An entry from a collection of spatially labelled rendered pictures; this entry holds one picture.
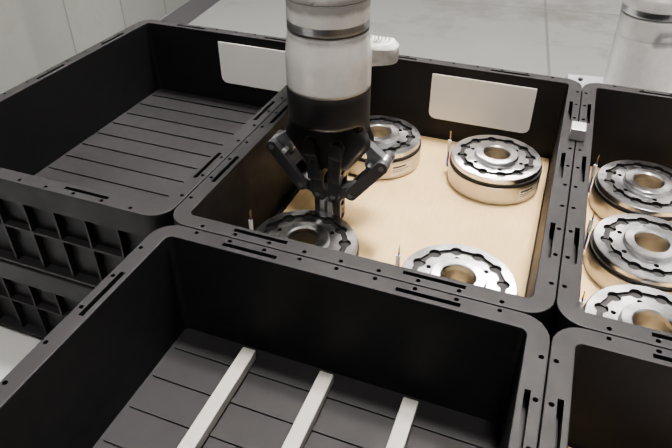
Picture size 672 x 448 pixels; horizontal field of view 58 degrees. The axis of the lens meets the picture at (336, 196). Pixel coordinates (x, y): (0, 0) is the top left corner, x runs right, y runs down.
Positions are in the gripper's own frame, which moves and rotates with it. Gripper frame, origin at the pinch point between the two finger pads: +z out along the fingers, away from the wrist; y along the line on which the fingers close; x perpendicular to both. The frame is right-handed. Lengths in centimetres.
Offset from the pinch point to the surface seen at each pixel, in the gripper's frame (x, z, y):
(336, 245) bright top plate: -5.8, -0.7, 3.0
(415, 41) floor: 270, 86, -57
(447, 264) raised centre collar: -5.3, -1.2, 13.2
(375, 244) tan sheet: -0.7, 2.5, 5.2
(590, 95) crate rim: 20.6, -7.4, 22.7
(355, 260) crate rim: -14.6, -7.5, 7.8
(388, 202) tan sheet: 6.8, 2.6, 4.3
